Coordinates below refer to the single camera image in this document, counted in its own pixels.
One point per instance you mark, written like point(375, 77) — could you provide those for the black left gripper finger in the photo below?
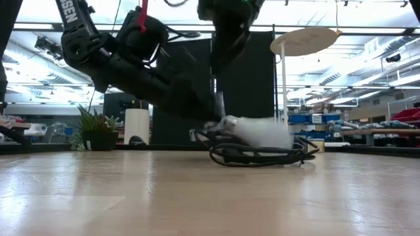
point(213, 113)

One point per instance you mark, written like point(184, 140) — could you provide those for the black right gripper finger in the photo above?
point(226, 46)

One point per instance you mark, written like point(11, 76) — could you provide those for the white LED lightbulb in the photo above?
point(262, 132)

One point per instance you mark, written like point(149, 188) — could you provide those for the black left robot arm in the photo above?
point(82, 39)

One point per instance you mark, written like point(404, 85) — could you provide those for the white cylinder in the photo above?
point(136, 126)

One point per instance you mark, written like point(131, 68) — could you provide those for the black monitor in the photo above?
point(113, 108)

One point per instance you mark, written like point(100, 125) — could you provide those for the white round side table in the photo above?
point(305, 41)

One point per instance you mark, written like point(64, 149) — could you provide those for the blue storage bin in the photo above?
point(315, 134)
point(298, 118)
point(332, 118)

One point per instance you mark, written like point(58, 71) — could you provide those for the succulent plant in black pot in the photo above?
point(98, 131)

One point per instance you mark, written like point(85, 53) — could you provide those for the wooden workbench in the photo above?
point(380, 132)

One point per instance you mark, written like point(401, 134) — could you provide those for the red storage bin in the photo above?
point(407, 115)

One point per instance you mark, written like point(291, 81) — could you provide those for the black table frame rail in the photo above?
point(49, 147)

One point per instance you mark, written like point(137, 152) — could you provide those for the black ceiling-mounted camera rig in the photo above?
point(46, 46)

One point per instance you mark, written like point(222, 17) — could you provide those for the small black ceiling camera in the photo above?
point(393, 58)

